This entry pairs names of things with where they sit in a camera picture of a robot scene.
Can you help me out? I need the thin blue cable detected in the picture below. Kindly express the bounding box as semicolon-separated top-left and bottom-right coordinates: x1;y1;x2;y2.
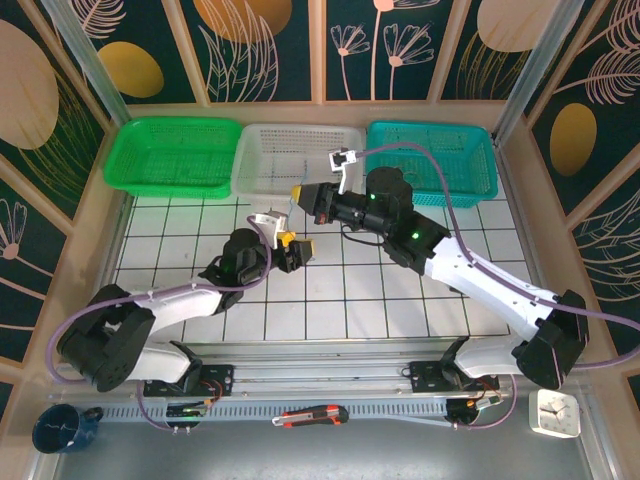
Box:
286;166;312;222

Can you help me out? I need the white plastic basket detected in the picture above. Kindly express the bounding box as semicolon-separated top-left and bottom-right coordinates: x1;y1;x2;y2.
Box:
232;123;364;210

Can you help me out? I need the teal plastic basket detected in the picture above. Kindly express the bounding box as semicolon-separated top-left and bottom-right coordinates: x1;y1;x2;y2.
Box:
364;119;500;210

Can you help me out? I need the green plastic basket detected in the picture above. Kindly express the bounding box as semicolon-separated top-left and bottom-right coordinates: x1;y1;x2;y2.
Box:
102;116;245;201

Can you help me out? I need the orange black utility knife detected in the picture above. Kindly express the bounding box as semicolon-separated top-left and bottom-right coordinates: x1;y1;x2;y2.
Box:
272;404;350;430

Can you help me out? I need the small black circuit board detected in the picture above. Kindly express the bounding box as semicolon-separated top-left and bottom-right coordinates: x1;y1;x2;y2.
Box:
446;394;504;427
164;401;212;421

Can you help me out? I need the dark blue mug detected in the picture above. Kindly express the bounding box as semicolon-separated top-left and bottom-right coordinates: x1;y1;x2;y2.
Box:
32;403;105;455

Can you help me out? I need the white square clock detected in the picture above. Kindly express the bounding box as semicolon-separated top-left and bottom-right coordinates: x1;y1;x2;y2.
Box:
528;388;584;440

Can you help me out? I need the thin black wire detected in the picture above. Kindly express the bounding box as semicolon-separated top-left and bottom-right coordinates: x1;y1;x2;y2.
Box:
341;224;390;250

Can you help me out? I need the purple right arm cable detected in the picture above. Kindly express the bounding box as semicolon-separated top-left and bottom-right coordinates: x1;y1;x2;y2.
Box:
349;142;640;432

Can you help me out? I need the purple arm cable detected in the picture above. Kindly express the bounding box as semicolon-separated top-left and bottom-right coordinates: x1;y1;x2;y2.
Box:
349;142;640;432
48;214;275;432

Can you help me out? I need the aluminium mounting rail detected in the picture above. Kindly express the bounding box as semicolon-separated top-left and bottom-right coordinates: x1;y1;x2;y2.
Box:
49;337;586;401

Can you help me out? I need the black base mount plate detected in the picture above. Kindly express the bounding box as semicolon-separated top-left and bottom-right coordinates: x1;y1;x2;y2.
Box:
143;363;236;399
408;360;501;396

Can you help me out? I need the grey slotted cable duct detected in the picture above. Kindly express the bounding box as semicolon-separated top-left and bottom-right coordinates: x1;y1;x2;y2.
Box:
99;399;531;427

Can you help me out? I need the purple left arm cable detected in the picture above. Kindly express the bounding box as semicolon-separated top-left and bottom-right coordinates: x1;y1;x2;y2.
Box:
48;214;275;432

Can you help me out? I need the aluminium frame post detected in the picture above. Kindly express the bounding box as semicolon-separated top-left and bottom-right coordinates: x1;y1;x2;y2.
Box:
492;0;584;145
42;0;132;126

